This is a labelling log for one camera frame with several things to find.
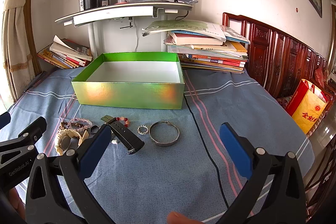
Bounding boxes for red orange bead bracelet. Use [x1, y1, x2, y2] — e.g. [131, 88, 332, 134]
[115, 116, 131, 128]

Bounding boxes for beige curtain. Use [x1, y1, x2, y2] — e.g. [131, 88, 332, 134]
[2, 0, 35, 102]

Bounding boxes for black cable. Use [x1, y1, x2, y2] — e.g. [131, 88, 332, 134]
[183, 95, 231, 210]

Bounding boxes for blue striped bed sheet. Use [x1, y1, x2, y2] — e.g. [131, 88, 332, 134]
[1, 69, 315, 223]

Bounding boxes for cream white chunky watch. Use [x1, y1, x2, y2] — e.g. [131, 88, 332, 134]
[54, 129, 89, 156]

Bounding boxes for white overbed table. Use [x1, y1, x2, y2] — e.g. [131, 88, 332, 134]
[55, 2, 193, 58]

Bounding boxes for person's right hand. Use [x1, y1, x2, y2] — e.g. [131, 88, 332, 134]
[167, 211, 203, 224]

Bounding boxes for stack of books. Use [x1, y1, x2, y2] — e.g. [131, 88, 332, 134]
[142, 20, 250, 74]
[38, 35, 92, 69]

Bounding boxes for silver bangle bracelet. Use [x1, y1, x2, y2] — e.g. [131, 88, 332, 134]
[148, 121, 181, 147]

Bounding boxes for person's left hand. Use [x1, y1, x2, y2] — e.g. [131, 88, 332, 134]
[8, 188, 26, 220]

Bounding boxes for green holographic cardboard box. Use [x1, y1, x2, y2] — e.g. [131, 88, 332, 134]
[72, 52, 185, 110]

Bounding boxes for black wrist watch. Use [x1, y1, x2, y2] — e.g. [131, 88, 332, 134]
[101, 115, 145, 155]

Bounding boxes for red yellow gift bag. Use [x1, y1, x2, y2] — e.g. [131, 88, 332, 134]
[285, 79, 329, 134]

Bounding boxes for left stack of books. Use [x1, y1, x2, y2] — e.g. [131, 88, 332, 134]
[38, 35, 92, 69]

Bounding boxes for pink crystal bead bracelet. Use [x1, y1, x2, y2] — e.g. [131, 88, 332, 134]
[67, 118, 93, 132]

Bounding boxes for right stack of books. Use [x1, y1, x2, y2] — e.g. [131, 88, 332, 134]
[142, 20, 250, 74]

